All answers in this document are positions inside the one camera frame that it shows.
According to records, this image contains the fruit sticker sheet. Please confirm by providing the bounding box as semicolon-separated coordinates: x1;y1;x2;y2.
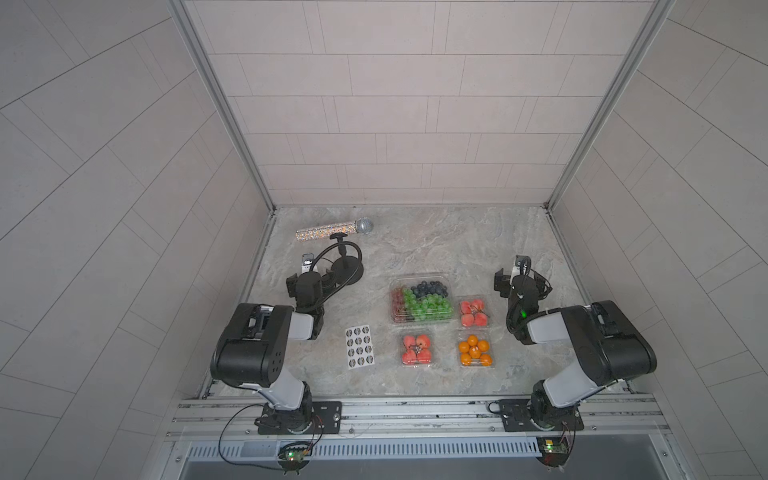
345;325;375;369

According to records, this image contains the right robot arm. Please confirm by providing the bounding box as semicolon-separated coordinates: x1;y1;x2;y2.
493;268;657;431

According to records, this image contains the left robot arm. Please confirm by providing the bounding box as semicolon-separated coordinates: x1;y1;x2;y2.
210;271;355;435

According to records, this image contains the orange fruit box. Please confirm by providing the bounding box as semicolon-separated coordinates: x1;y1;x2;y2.
456;332;495;368

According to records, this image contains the black microphone stand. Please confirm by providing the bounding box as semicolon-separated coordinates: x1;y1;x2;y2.
330;232;364;286

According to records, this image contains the far tomato box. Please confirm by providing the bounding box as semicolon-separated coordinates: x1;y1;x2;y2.
458;296;490;328

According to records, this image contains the glitter microphone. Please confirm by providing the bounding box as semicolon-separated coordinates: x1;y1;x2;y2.
295;218;374;242

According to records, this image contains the clear grape box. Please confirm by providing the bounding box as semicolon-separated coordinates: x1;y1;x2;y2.
389;274;456;324

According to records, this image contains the right circuit board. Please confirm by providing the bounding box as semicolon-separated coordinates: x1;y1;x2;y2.
537;438;572;468

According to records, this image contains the circuit board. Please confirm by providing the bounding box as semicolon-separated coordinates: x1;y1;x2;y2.
277;442;312;473
537;438;572;468

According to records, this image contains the left circuit board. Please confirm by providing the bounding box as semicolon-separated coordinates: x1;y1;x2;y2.
277;442;312;473

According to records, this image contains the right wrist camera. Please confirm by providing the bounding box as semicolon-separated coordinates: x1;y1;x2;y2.
514;255;532;277

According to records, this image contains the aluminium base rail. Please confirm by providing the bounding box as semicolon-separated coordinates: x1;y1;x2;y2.
160;393;670;440

